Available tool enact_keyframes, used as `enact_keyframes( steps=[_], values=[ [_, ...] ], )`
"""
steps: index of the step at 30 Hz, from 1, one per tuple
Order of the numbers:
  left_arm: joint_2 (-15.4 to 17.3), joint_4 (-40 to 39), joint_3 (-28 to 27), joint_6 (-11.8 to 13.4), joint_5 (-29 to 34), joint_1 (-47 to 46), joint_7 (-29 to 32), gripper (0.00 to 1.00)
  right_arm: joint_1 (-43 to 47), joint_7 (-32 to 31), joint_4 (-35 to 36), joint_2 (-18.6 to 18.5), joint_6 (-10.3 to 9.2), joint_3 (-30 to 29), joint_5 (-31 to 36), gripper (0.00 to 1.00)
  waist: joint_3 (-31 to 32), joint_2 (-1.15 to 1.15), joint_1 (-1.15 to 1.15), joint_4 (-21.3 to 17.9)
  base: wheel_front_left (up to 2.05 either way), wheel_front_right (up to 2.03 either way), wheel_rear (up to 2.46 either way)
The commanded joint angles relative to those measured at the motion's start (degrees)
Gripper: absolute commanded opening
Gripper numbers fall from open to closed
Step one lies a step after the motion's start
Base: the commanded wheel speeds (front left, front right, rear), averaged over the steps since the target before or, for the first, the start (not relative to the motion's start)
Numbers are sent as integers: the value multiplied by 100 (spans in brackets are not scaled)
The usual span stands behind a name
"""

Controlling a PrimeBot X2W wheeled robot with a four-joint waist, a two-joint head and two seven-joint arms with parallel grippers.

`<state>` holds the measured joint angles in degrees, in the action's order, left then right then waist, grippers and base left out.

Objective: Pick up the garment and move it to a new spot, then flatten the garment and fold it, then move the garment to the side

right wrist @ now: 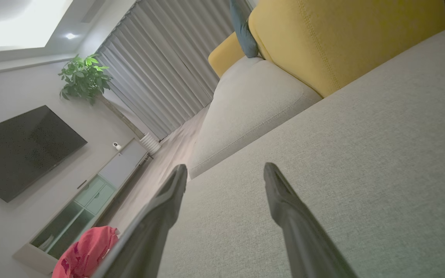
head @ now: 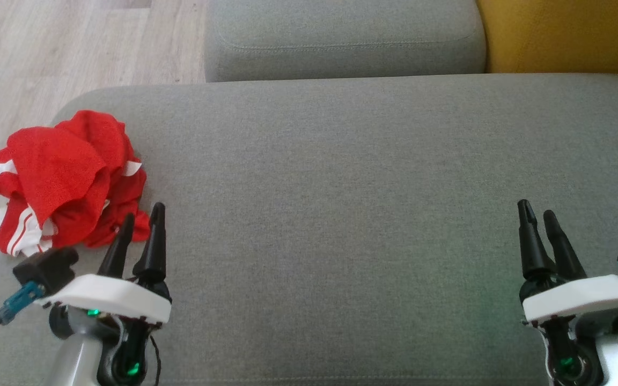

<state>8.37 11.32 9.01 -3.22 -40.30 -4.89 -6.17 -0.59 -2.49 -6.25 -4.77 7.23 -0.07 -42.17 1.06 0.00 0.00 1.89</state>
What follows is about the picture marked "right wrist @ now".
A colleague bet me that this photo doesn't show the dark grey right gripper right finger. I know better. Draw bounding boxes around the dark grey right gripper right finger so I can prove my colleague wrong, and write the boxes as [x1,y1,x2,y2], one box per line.
[263,163,358,278]

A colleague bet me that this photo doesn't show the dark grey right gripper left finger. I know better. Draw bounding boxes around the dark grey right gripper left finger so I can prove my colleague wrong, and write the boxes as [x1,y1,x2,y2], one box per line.
[93,164,188,278]

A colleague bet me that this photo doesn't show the red bulls basketball jersey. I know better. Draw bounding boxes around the red bulls basketball jersey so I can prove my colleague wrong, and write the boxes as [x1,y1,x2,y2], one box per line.
[52,226,121,278]

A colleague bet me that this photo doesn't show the pale green tv cabinet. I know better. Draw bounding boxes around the pale green tv cabinet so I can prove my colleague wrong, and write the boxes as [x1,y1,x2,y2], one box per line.
[13,138,153,275]

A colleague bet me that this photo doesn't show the white ribbed plant pot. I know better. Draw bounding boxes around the white ribbed plant pot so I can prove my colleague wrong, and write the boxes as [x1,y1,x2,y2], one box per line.
[141,132,162,154]

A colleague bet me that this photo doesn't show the grey fabric sofa chaise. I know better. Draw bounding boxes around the grey fabric sofa chaise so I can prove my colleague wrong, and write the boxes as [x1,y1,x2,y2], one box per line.
[157,21,445,278]

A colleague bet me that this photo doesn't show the grey sofa seat cushion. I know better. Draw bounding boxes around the grey sofa seat cushion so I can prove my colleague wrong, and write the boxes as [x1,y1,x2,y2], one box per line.
[188,56,323,179]

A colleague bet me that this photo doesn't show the black flat screen television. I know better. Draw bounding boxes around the black flat screen television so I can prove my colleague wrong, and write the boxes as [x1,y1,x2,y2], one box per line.
[0,105,88,203]

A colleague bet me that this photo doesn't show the grey pleated curtain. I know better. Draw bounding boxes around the grey pleated curtain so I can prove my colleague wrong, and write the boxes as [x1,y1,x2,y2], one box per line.
[96,0,258,140]

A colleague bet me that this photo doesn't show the green potted tree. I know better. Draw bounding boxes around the green potted tree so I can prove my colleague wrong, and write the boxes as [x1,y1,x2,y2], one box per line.
[58,54,146,139]

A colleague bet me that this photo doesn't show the large yellow sofa back cushion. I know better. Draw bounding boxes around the large yellow sofa back cushion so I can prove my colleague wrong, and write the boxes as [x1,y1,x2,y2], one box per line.
[248,0,445,98]

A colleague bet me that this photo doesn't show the teal throw pillow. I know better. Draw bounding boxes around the teal throw pillow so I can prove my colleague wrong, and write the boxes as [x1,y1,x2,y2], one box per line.
[229,0,260,58]

